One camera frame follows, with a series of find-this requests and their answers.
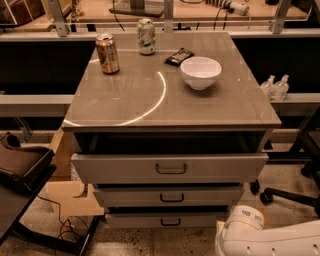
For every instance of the grey drawer cabinet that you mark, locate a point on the grey drawer cabinet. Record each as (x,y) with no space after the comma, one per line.
(148,109)

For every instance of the white green soda can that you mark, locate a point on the white green soda can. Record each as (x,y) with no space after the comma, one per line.
(146,36)

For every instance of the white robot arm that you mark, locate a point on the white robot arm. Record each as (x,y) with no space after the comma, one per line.
(243,234)

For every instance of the white bowl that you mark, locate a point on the white bowl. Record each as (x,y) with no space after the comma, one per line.
(200,72)

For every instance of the white power strip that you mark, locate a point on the white power strip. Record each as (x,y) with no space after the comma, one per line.
(238,8)

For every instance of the gold soda can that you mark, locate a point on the gold soda can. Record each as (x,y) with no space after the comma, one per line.
(107,53)

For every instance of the grey middle drawer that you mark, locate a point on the grey middle drawer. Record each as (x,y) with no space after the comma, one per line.
(167,196)

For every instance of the black monitor stand base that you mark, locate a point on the black monitor stand base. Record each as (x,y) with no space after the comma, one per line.
(148,8)

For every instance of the grey bottom drawer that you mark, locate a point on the grey bottom drawer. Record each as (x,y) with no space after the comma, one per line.
(164,220)

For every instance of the clear sanitizer bottle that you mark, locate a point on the clear sanitizer bottle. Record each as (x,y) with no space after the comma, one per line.
(280,88)
(266,86)

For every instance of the black snack packet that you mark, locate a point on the black snack packet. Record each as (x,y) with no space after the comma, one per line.
(177,58)

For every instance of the clear sanitizer bottle right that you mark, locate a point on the clear sanitizer bottle right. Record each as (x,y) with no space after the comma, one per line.
(280,88)

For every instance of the grey top drawer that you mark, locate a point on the grey top drawer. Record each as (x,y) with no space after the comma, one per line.
(168,169)

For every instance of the beige foam block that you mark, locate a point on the beige foam block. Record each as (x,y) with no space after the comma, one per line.
(72,198)

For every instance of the grey drawer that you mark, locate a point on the grey drawer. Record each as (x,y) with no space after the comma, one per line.
(168,169)
(167,196)
(164,220)

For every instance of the clear sanitizer bottle left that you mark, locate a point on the clear sanitizer bottle left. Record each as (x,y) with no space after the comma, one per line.
(266,86)

